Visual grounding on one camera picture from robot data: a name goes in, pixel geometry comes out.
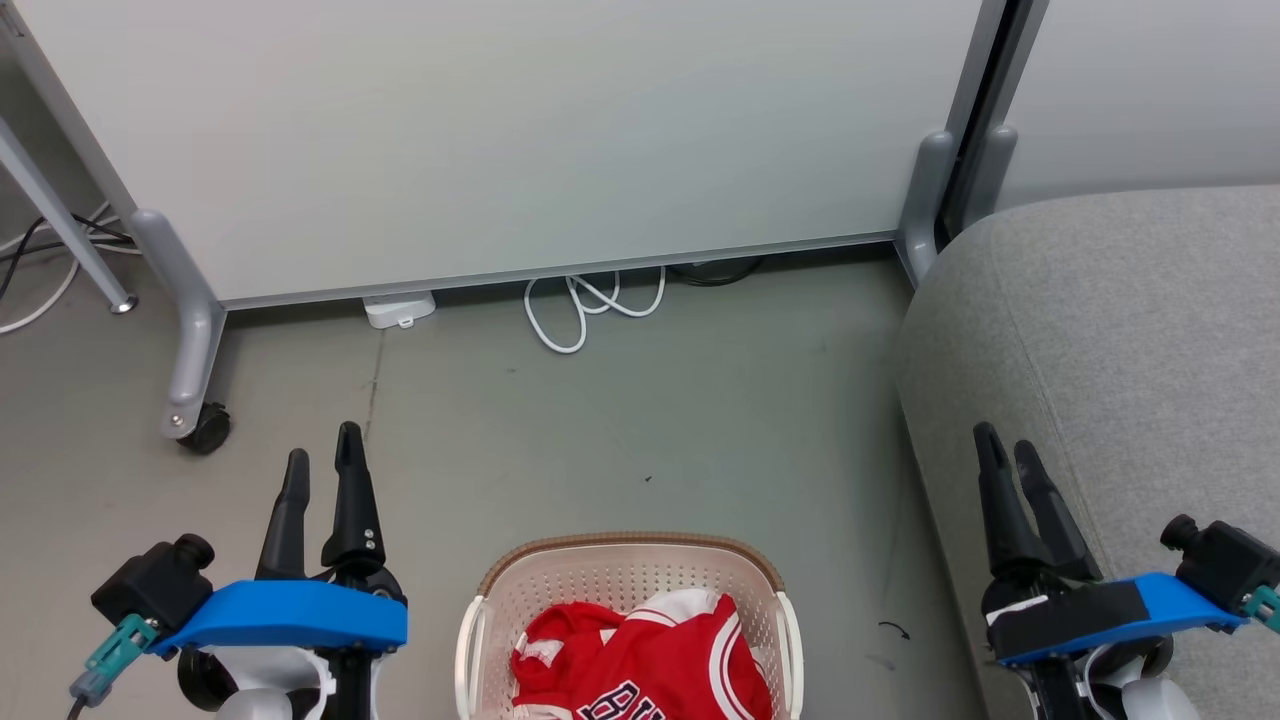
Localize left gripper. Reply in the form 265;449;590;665
255;421;408;720

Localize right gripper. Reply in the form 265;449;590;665
973;421;1106;615

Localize red jersey with lettering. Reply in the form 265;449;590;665
575;590;776;720

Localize grey fabric sofa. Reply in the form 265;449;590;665
893;183;1280;720

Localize black caster wheel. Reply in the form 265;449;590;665
178;402;233;456

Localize grey partition leg with caster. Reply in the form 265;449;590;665
128;208;229;441

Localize beige plastic laundry basket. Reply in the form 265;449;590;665
455;532;806;720

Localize short grey partition leg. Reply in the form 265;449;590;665
963;122;1019;237
896;130;957;291

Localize grey metal table leg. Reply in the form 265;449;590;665
0;115;139;316

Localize large white partition panel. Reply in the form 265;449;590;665
0;0;1006;309

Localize narrow white partition panel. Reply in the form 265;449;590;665
995;0;1280;213

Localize blue left camera mount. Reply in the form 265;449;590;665
150;578;409;658

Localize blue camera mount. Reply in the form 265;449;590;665
150;578;409;658
988;572;1247;668

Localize blue right camera mount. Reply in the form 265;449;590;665
988;572;1247;668

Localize teal left camera connector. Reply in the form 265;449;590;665
68;613;161;701

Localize coiled white cable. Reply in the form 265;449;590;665
523;265;668;355

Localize white floor cable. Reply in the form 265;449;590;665
0;200;143;336

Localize thin black floor cable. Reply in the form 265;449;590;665
0;215;133;301

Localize thick black cable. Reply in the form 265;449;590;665
665;255;766;289

